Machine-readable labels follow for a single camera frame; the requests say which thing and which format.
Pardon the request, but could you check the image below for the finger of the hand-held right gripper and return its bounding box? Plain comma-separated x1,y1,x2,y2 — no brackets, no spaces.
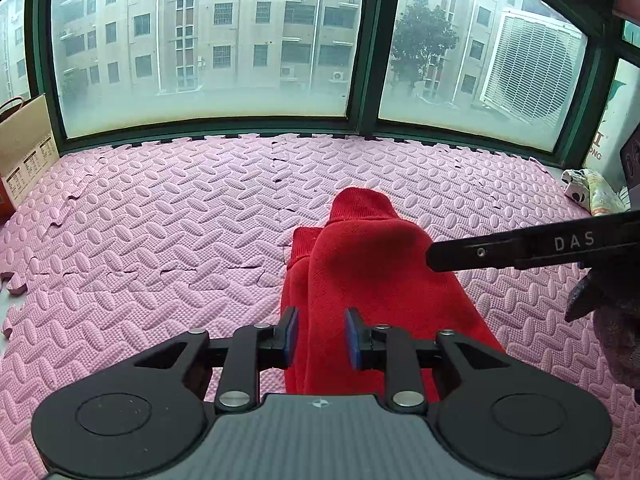
426,209,640,272

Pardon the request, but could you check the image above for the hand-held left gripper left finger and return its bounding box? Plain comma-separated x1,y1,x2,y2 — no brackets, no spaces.
132,306,301,415

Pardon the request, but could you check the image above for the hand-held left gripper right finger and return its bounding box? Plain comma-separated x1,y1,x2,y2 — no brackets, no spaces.
344,306,508,415

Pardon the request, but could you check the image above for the red sweater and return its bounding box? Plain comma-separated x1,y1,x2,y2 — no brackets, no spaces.
279,187,506,403

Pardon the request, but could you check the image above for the person's right hand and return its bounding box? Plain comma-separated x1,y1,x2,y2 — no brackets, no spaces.
565,262,640,391

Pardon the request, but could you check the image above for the yellow printed folded cloth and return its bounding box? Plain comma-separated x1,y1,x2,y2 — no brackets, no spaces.
580,169,627,217

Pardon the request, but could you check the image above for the white outdoor air conditioner unit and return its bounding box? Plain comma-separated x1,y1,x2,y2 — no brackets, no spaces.
479,7,589,127

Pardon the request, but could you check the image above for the pink foam puzzle mat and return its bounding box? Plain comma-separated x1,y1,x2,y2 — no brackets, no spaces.
0,132,640,480

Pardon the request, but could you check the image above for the green tree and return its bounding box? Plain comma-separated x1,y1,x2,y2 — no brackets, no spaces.
390,1,459,97

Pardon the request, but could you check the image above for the grey apartment building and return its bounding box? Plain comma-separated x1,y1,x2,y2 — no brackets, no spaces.
0,0,506,108

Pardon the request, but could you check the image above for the brown cardboard box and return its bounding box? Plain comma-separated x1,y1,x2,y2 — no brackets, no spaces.
0,94,62,222

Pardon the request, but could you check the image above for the dark green window frame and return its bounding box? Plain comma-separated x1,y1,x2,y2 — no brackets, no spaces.
0,0,640,171

